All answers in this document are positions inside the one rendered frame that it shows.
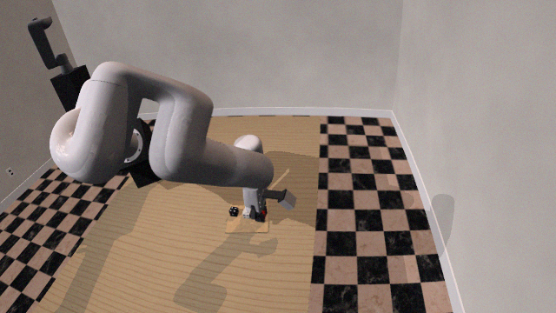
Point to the tan flat mat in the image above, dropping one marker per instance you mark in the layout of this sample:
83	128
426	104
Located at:
238	224

